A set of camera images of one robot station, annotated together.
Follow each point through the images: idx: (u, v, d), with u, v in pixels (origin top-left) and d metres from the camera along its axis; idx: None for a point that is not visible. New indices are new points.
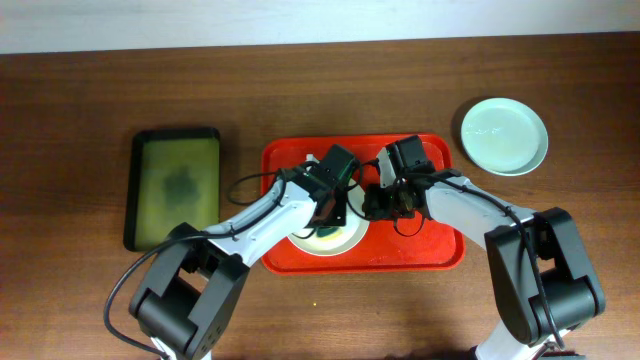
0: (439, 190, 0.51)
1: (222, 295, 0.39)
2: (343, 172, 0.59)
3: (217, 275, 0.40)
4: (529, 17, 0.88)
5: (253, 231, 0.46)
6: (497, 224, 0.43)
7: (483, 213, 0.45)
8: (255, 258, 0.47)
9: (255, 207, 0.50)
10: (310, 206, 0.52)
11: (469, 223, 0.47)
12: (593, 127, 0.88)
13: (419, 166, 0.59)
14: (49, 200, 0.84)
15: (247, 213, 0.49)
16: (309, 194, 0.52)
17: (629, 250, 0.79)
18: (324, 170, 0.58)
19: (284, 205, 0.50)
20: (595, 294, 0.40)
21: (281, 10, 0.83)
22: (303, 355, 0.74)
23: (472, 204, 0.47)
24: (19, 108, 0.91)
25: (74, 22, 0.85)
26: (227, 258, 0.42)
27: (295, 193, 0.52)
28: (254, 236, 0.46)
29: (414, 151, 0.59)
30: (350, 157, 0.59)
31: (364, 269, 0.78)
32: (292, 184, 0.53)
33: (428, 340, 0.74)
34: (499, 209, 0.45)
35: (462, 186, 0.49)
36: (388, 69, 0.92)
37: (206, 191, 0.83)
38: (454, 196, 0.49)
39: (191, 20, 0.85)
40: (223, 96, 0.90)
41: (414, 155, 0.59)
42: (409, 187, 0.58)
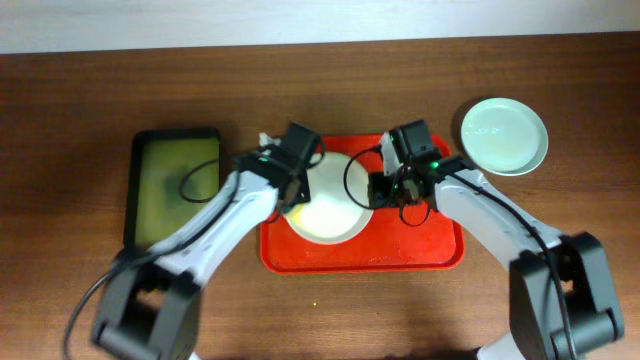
0: (450, 186, 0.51)
1: (176, 318, 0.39)
2: (305, 150, 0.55)
3: (168, 299, 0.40)
4: (531, 18, 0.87)
5: (205, 238, 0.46)
6: (521, 245, 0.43)
7: (504, 228, 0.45)
8: (211, 266, 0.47)
9: (208, 212, 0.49)
10: (269, 195, 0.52)
11: (486, 231, 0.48)
12: (593, 127, 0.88)
13: (424, 153, 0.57)
14: (49, 200, 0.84)
15: (199, 220, 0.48)
16: (266, 182, 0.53)
17: (628, 250, 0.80)
18: (284, 151, 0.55)
19: (239, 201, 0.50)
20: (614, 322, 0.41)
21: (282, 10, 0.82)
22: (303, 355, 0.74)
23: (491, 211, 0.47)
24: (18, 108, 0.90)
25: (73, 22, 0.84)
26: (178, 279, 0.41)
27: (252, 186, 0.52)
28: (206, 246, 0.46)
29: (419, 136, 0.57)
30: (310, 134, 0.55)
31: (364, 269, 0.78)
32: (248, 174, 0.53)
33: (428, 340, 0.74)
34: (523, 226, 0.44)
35: (478, 188, 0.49)
36: (389, 69, 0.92)
37: (206, 190, 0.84)
38: (470, 199, 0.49)
39: (191, 20, 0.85)
40: (223, 96, 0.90)
41: (419, 140, 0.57)
42: (416, 176, 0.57)
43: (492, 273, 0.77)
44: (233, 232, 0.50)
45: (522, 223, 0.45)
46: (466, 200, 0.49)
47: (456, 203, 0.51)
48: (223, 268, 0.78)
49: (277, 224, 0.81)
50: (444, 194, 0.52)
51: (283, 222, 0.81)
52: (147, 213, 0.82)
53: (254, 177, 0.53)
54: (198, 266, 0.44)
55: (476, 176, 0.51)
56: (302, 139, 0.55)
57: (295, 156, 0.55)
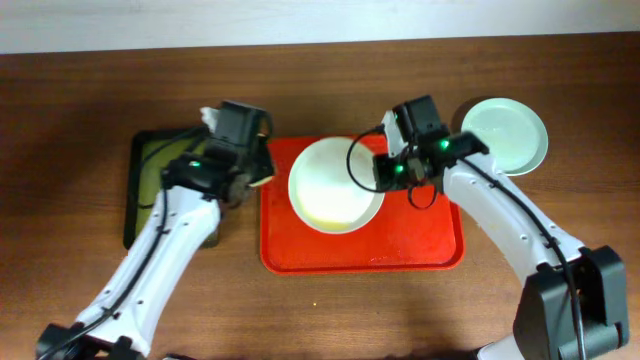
0: (462, 174, 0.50)
1: None
2: (239, 134, 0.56)
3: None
4: (529, 17, 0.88)
5: (138, 292, 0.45)
6: (538, 255, 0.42)
7: (521, 233, 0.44)
8: (154, 309, 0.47)
9: (138, 255, 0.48)
10: (207, 208, 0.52)
11: (496, 229, 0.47)
12: (593, 127, 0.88)
13: (431, 130, 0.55)
14: (48, 201, 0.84)
15: (129, 269, 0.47)
16: (202, 194, 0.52)
17: (628, 250, 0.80)
18: (221, 140, 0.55)
19: (170, 232, 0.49)
20: (621, 332, 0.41)
21: (282, 9, 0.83)
22: (304, 355, 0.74)
23: (510, 211, 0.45)
24: (18, 108, 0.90)
25: (73, 22, 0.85)
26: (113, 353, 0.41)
27: (184, 206, 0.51)
28: (140, 300, 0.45)
29: (426, 112, 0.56)
30: (241, 116, 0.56)
31: (364, 269, 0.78)
32: (174, 193, 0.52)
33: (428, 340, 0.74)
34: (541, 233, 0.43)
35: (493, 181, 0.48)
36: (389, 69, 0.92)
37: None
38: (484, 192, 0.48)
39: (191, 20, 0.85)
40: (222, 96, 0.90)
41: (426, 118, 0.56)
42: (421, 154, 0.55)
43: (492, 273, 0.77)
44: (172, 266, 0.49)
45: (542, 232, 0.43)
46: (479, 193, 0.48)
47: (466, 192, 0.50)
48: (223, 268, 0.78)
49: (277, 224, 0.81)
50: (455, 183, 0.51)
51: (283, 222, 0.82)
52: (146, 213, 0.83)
53: (185, 190, 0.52)
54: (133, 326, 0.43)
55: (491, 162, 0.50)
56: (236, 121, 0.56)
57: (232, 142, 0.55)
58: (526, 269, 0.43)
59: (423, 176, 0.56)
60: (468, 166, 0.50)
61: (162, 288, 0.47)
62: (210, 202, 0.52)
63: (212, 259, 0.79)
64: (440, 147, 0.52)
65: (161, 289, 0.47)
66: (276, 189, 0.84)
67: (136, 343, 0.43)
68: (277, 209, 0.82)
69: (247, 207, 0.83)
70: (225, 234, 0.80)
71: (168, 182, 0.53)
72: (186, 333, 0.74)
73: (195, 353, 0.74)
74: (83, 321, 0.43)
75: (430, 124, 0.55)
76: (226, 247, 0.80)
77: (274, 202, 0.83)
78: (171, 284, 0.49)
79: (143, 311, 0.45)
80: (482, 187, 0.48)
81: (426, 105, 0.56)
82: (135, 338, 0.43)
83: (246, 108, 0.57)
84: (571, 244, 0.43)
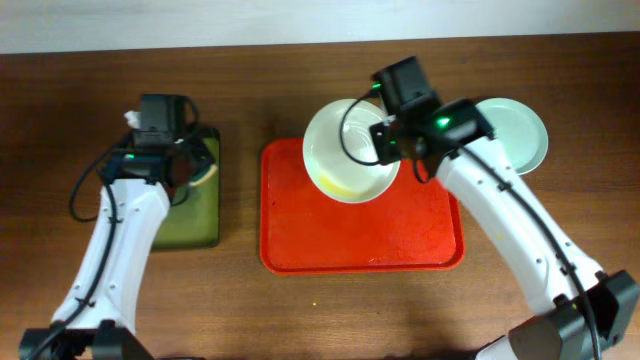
0: (463, 167, 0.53)
1: None
2: (165, 122, 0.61)
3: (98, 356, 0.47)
4: (529, 18, 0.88)
5: (107, 278, 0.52)
6: (556, 281, 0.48)
7: (537, 257, 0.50)
8: (128, 291, 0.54)
9: (98, 249, 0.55)
10: (151, 193, 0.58)
11: (503, 236, 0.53)
12: (593, 127, 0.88)
13: (418, 99, 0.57)
14: (49, 200, 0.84)
15: (94, 263, 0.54)
16: (145, 182, 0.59)
17: (628, 250, 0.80)
18: (149, 132, 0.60)
19: (123, 221, 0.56)
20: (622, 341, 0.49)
21: (282, 9, 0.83)
22: (304, 355, 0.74)
23: (523, 230, 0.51)
24: (19, 108, 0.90)
25: (74, 22, 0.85)
26: (97, 334, 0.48)
27: (131, 196, 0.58)
28: (112, 284, 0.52)
29: (413, 79, 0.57)
30: (162, 105, 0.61)
31: (364, 269, 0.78)
32: (117, 187, 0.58)
33: (428, 340, 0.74)
34: (556, 254, 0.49)
35: (503, 185, 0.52)
36: None
37: (205, 190, 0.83)
38: (494, 199, 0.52)
39: (191, 20, 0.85)
40: (223, 96, 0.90)
41: (411, 86, 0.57)
42: (409, 134, 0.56)
43: (492, 273, 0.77)
44: (135, 250, 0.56)
45: (559, 256, 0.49)
46: (489, 196, 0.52)
47: (473, 193, 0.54)
48: (224, 268, 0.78)
49: (277, 224, 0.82)
50: (456, 177, 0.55)
51: (283, 222, 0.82)
52: None
53: (127, 180, 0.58)
54: (111, 306, 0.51)
55: (496, 150, 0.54)
56: (162, 112, 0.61)
57: (162, 131, 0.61)
58: (535, 286, 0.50)
59: (413, 156, 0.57)
60: (472, 158, 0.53)
61: (130, 269, 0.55)
62: (154, 185, 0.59)
63: (212, 259, 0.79)
64: (437, 124, 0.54)
65: (130, 271, 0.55)
66: (277, 190, 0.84)
67: (117, 321, 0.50)
68: (277, 209, 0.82)
69: (248, 207, 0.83)
70: (226, 234, 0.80)
71: (107, 178, 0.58)
72: (186, 333, 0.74)
73: (195, 353, 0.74)
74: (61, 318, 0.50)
75: (418, 93, 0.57)
76: (226, 247, 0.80)
77: (274, 202, 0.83)
78: (138, 267, 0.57)
79: (117, 291, 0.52)
80: (494, 192, 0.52)
81: (413, 71, 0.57)
82: (114, 318, 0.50)
83: (165, 96, 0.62)
84: (587, 266, 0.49)
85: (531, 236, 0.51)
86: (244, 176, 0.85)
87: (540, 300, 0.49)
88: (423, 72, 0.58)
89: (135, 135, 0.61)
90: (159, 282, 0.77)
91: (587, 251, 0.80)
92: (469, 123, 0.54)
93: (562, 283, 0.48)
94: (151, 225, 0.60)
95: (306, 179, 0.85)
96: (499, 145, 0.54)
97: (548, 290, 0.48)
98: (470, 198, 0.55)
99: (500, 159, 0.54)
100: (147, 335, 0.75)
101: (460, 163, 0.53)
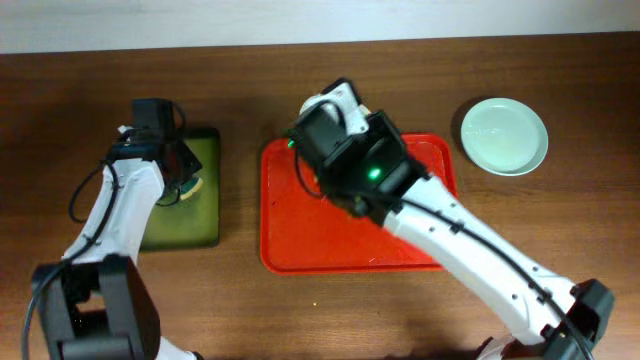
0: (411, 216, 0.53)
1: (123, 294, 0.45)
2: (157, 120, 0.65)
3: (105, 284, 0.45)
4: (529, 17, 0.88)
5: (111, 225, 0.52)
6: (536, 310, 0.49)
7: (510, 293, 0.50)
8: (130, 242, 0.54)
9: (100, 205, 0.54)
10: (152, 167, 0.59)
11: (471, 278, 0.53)
12: (593, 126, 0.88)
13: (341, 150, 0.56)
14: (48, 200, 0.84)
15: (98, 213, 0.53)
16: (143, 159, 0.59)
17: (628, 250, 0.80)
18: (143, 130, 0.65)
19: (125, 185, 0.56)
20: None
21: (282, 9, 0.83)
22: (304, 355, 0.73)
23: (488, 268, 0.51)
24: (19, 108, 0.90)
25: (74, 22, 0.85)
26: (102, 263, 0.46)
27: (131, 168, 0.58)
28: (116, 228, 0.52)
29: (327, 134, 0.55)
30: (152, 104, 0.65)
31: (364, 269, 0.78)
32: (117, 164, 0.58)
33: (428, 340, 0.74)
34: (526, 282, 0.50)
35: (454, 225, 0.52)
36: (389, 69, 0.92)
37: (206, 191, 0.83)
38: (452, 244, 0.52)
39: (191, 20, 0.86)
40: (222, 96, 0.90)
41: (331, 139, 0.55)
42: (347, 196, 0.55)
43: None
44: (136, 207, 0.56)
45: (531, 284, 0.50)
46: (446, 242, 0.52)
47: (430, 242, 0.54)
48: (224, 268, 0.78)
49: (277, 223, 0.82)
50: (408, 227, 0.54)
51: (283, 222, 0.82)
52: None
53: (128, 159, 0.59)
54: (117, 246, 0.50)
55: (435, 190, 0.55)
56: (154, 112, 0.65)
57: (156, 129, 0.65)
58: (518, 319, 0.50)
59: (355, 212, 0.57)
60: (416, 207, 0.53)
61: (132, 221, 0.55)
62: (152, 162, 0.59)
63: (212, 259, 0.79)
64: (365, 180, 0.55)
65: (132, 223, 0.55)
66: (277, 189, 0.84)
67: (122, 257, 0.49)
68: (277, 209, 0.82)
69: (247, 207, 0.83)
70: (225, 234, 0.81)
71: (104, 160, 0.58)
72: (186, 333, 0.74)
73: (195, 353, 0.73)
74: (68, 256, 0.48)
75: (338, 145, 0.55)
76: (226, 247, 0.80)
77: (274, 202, 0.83)
78: (137, 226, 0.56)
79: (121, 235, 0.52)
80: (448, 236, 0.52)
81: (325, 125, 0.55)
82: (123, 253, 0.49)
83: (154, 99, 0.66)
84: (560, 286, 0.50)
85: (497, 271, 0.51)
86: (243, 176, 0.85)
87: (527, 333, 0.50)
88: (337, 122, 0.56)
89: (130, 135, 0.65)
90: (159, 282, 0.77)
91: (588, 251, 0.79)
92: (398, 165, 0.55)
93: (544, 311, 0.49)
94: (152, 195, 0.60)
95: None
96: (435, 183, 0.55)
97: (532, 323, 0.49)
98: (428, 245, 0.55)
99: (442, 200, 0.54)
100: None
101: (406, 215, 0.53)
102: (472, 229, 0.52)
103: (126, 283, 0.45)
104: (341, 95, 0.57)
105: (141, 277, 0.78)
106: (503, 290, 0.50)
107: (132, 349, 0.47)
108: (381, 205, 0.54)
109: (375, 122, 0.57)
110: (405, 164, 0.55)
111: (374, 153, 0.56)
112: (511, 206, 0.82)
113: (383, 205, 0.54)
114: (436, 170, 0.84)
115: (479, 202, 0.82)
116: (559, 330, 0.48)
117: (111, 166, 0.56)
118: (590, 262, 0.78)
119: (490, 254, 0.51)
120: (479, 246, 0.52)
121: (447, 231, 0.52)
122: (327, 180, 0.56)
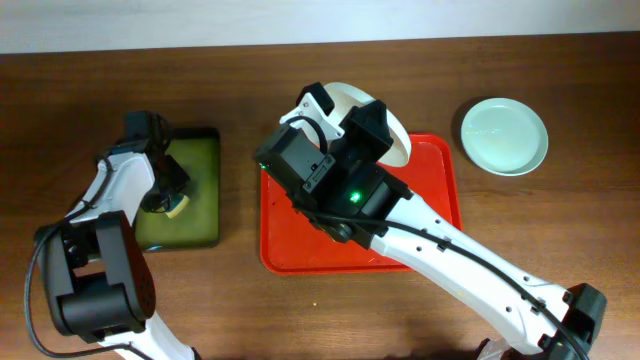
0: (395, 236, 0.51)
1: (119, 244, 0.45)
2: (147, 126, 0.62)
3: (104, 238, 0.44)
4: (528, 17, 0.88)
5: (106, 193, 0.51)
6: (532, 320, 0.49)
7: (504, 306, 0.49)
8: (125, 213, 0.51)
9: (95, 182, 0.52)
10: (143, 159, 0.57)
11: (463, 294, 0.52)
12: (593, 127, 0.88)
13: (318, 171, 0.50)
14: (48, 200, 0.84)
15: (94, 186, 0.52)
16: (132, 153, 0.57)
17: (628, 250, 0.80)
18: (133, 137, 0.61)
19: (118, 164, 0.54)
20: None
21: (281, 9, 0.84)
22: (304, 355, 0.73)
23: (479, 283, 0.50)
24: (18, 108, 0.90)
25: (73, 22, 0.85)
26: (98, 219, 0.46)
27: (122, 154, 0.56)
28: (111, 196, 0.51)
29: (301, 154, 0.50)
30: (143, 112, 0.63)
31: (365, 269, 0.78)
32: (112, 154, 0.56)
33: (428, 340, 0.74)
34: (518, 293, 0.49)
35: (442, 242, 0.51)
36: (389, 69, 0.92)
37: (206, 191, 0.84)
38: (443, 262, 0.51)
39: (192, 20, 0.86)
40: (222, 96, 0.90)
41: (304, 159, 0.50)
42: (328, 222, 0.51)
43: None
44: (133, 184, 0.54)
45: (524, 295, 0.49)
46: (434, 260, 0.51)
47: (419, 262, 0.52)
48: (224, 268, 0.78)
49: (277, 223, 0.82)
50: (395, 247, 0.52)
51: (283, 221, 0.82)
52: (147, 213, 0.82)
53: (120, 155, 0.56)
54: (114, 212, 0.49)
55: (418, 208, 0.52)
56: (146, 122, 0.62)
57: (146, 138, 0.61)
58: (513, 331, 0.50)
59: (339, 237, 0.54)
60: (401, 227, 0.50)
61: (126, 195, 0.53)
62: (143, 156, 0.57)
63: (212, 259, 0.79)
64: (346, 203, 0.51)
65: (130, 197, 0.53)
66: (277, 189, 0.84)
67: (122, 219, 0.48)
68: (277, 208, 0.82)
69: (247, 207, 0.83)
70: (226, 234, 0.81)
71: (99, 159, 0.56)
72: (186, 333, 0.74)
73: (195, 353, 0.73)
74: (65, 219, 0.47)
75: (316, 166, 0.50)
76: (226, 247, 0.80)
77: (274, 202, 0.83)
78: (131, 203, 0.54)
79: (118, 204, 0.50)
80: (437, 254, 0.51)
81: (301, 145, 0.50)
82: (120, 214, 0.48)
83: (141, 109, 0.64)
84: (554, 294, 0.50)
85: (489, 285, 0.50)
86: (243, 176, 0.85)
87: (524, 344, 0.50)
88: (308, 142, 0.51)
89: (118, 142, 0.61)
90: (159, 282, 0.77)
91: (589, 251, 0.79)
92: (379, 186, 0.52)
93: (539, 320, 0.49)
94: (144, 183, 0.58)
95: None
96: (418, 200, 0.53)
97: (529, 336, 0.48)
98: (416, 264, 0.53)
99: (425, 217, 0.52)
100: None
101: (389, 237, 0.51)
102: (460, 245, 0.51)
103: (122, 233, 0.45)
104: (308, 106, 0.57)
105: None
106: (497, 304, 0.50)
107: (129, 305, 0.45)
108: (367, 228, 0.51)
109: (348, 124, 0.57)
110: (384, 184, 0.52)
111: (353, 173, 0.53)
112: (511, 206, 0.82)
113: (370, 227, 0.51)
114: (436, 170, 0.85)
115: (479, 202, 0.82)
116: (556, 339, 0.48)
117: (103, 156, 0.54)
118: (590, 263, 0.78)
119: (481, 269, 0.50)
120: (469, 262, 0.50)
121: (435, 248, 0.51)
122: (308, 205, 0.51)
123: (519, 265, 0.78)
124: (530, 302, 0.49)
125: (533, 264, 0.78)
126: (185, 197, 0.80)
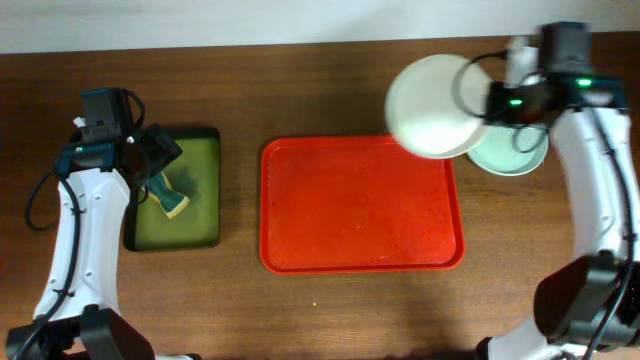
0: (585, 126, 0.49)
1: (108, 346, 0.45)
2: (115, 115, 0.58)
3: (89, 339, 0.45)
4: (529, 17, 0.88)
5: (82, 266, 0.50)
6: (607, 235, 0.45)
7: (602, 215, 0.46)
8: (108, 281, 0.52)
9: (65, 240, 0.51)
10: (115, 176, 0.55)
11: (581, 194, 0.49)
12: None
13: (571, 61, 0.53)
14: (48, 200, 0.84)
15: (65, 252, 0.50)
16: (100, 168, 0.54)
17: None
18: (97, 127, 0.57)
19: (87, 214, 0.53)
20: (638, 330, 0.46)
21: (282, 9, 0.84)
22: (303, 355, 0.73)
23: (607, 188, 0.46)
24: (19, 107, 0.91)
25: (74, 22, 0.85)
26: (84, 316, 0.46)
27: (88, 185, 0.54)
28: (88, 271, 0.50)
29: (569, 43, 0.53)
30: (108, 97, 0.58)
31: (364, 269, 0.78)
32: (74, 182, 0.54)
33: (428, 340, 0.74)
34: (626, 218, 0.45)
35: (608, 149, 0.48)
36: (390, 69, 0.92)
37: (206, 191, 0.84)
38: (593, 155, 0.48)
39: (192, 20, 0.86)
40: (222, 96, 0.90)
41: (571, 43, 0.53)
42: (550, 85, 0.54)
43: (491, 273, 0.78)
44: (106, 236, 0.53)
45: (626, 223, 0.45)
46: (591, 157, 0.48)
47: (574, 150, 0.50)
48: (224, 268, 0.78)
49: (277, 224, 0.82)
50: (571, 133, 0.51)
51: (283, 222, 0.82)
52: (147, 213, 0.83)
53: (82, 173, 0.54)
54: (93, 296, 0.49)
55: (616, 127, 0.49)
56: (105, 103, 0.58)
57: (110, 124, 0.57)
58: (590, 237, 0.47)
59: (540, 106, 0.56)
60: (591, 117, 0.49)
61: (105, 254, 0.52)
62: (111, 173, 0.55)
63: (212, 259, 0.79)
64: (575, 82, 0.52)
65: (105, 257, 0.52)
66: (277, 190, 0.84)
67: (100, 306, 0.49)
68: (277, 208, 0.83)
69: (247, 207, 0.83)
70: (226, 234, 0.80)
71: (61, 173, 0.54)
72: (186, 333, 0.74)
73: (195, 353, 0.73)
74: (41, 312, 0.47)
75: (573, 58, 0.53)
76: (226, 247, 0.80)
77: (274, 202, 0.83)
78: (112, 255, 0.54)
79: (94, 282, 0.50)
80: (595, 155, 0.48)
81: (568, 39, 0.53)
82: (98, 304, 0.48)
83: (104, 91, 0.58)
84: None
85: (611, 196, 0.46)
86: (243, 176, 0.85)
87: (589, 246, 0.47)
88: (588, 38, 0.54)
89: (83, 132, 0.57)
90: (160, 282, 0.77)
91: None
92: (603, 92, 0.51)
93: (616, 242, 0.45)
94: (120, 208, 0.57)
95: (305, 178, 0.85)
96: (622, 122, 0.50)
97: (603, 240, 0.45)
98: (571, 159, 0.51)
99: (619, 134, 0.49)
100: (144, 335, 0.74)
101: (571, 121, 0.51)
102: (623, 165, 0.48)
103: (109, 334, 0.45)
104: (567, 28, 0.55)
105: (142, 277, 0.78)
106: (603, 209, 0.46)
107: None
108: (557, 93, 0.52)
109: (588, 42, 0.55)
110: (611, 93, 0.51)
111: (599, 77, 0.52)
112: (511, 206, 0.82)
113: (559, 90, 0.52)
114: (436, 170, 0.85)
115: (479, 202, 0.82)
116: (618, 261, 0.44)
117: (66, 185, 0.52)
118: None
119: (620, 186, 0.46)
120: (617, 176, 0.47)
121: (599, 151, 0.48)
122: (528, 89, 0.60)
123: (520, 265, 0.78)
124: (625, 227, 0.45)
125: (533, 264, 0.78)
126: (184, 197, 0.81)
